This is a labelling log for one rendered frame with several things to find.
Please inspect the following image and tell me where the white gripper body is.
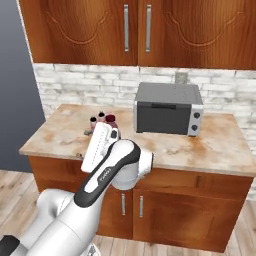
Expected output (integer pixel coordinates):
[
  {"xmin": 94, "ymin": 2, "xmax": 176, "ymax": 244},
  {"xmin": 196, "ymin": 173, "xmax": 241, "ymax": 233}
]
[{"xmin": 81, "ymin": 122, "xmax": 113, "ymax": 174}]

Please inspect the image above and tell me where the dark red drink bottle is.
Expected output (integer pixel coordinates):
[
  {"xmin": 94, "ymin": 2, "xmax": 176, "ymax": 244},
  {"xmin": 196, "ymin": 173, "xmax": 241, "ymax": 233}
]
[{"xmin": 105, "ymin": 114, "xmax": 120, "ymax": 132}]

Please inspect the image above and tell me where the wooden drawer front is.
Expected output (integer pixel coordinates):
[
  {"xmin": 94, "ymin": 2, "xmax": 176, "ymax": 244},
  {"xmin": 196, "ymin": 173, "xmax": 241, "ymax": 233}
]
[
  {"xmin": 27, "ymin": 155, "xmax": 88, "ymax": 194},
  {"xmin": 137, "ymin": 167, "xmax": 254, "ymax": 202}
]

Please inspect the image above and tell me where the wooden lower cupboard door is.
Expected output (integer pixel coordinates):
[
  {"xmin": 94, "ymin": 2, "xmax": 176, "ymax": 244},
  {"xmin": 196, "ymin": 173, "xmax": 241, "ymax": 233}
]
[
  {"xmin": 132, "ymin": 188, "xmax": 250, "ymax": 253},
  {"xmin": 95, "ymin": 186, "xmax": 134, "ymax": 240}
]

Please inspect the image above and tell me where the wooden cupboard door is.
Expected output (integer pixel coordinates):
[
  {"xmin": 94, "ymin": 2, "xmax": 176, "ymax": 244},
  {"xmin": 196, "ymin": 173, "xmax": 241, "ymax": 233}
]
[
  {"xmin": 137, "ymin": 0, "xmax": 256, "ymax": 71},
  {"xmin": 95, "ymin": 186, "xmax": 134, "ymax": 240},
  {"xmin": 18, "ymin": 0, "xmax": 139, "ymax": 67},
  {"xmin": 132, "ymin": 188, "xmax": 250, "ymax": 253}
]

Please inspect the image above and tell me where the grey toaster oven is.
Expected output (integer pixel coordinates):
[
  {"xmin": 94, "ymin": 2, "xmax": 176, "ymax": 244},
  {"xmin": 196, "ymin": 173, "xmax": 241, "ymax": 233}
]
[{"xmin": 133, "ymin": 82, "xmax": 205, "ymax": 138}]

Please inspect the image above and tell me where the wooden upper cupboard door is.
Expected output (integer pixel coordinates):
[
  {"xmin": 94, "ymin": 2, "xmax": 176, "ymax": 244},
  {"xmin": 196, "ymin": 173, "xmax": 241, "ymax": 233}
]
[
  {"xmin": 137, "ymin": 0, "xmax": 256, "ymax": 71},
  {"xmin": 18, "ymin": 0, "xmax": 139, "ymax": 67}
]

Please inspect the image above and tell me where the silver lower cupboard handle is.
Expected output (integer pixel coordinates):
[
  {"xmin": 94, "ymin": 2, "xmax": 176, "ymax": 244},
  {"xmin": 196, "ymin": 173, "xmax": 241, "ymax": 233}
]
[
  {"xmin": 121, "ymin": 193, "xmax": 127, "ymax": 216},
  {"xmin": 138, "ymin": 195, "xmax": 145, "ymax": 219}
]

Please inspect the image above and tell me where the silver cupboard handle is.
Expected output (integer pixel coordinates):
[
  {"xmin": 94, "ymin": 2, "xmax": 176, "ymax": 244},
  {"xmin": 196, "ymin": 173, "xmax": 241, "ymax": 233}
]
[
  {"xmin": 123, "ymin": 4, "xmax": 130, "ymax": 53},
  {"xmin": 138, "ymin": 195, "xmax": 145, "ymax": 219},
  {"xmin": 145, "ymin": 4, "xmax": 152, "ymax": 54},
  {"xmin": 121, "ymin": 193, "xmax": 127, "ymax": 216}
]

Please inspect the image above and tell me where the grey wall socket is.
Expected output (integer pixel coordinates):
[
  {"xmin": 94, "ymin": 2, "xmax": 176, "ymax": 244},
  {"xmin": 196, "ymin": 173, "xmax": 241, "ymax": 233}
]
[{"xmin": 175, "ymin": 71, "xmax": 189, "ymax": 85}]

